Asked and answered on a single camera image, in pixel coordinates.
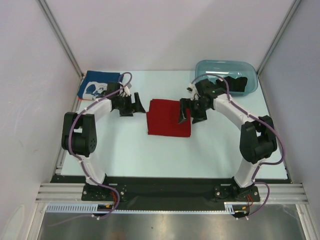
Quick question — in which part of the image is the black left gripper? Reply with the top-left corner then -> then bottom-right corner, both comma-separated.
114,92 -> 145,117

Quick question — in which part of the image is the red t shirt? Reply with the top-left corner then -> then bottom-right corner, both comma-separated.
146,99 -> 192,138

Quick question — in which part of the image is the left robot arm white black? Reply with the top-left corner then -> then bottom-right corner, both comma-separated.
61,82 -> 146,201

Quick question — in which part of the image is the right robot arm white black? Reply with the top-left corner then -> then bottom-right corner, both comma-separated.
178,77 -> 278,201

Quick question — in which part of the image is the folded blue printed t shirt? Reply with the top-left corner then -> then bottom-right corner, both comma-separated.
77,70 -> 123,101

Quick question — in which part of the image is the teal plastic bin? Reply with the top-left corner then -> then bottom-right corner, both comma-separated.
195,60 -> 258,96

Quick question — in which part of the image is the black t shirt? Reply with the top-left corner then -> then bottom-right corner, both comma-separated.
216,76 -> 248,93

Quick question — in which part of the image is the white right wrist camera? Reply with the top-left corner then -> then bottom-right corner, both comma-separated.
186,83 -> 198,95

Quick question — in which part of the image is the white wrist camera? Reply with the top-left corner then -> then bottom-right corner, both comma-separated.
186,83 -> 198,95
120,84 -> 131,97

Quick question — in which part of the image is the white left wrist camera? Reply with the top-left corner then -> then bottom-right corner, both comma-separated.
120,84 -> 131,97

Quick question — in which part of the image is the white slotted cable duct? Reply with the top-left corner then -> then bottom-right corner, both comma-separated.
45,202 -> 246,215

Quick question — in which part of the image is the aluminium front frame rail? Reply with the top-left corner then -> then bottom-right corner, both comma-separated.
35,183 -> 309,205

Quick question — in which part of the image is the left aluminium frame post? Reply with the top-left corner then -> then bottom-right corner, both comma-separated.
36,0 -> 84,78

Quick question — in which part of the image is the aluminium frame post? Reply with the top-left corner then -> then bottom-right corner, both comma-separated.
36,0 -> 84,78
256,0 -> 302,77

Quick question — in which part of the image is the right aluminium frame post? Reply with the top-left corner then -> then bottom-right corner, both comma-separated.
256,0 -> 302,77

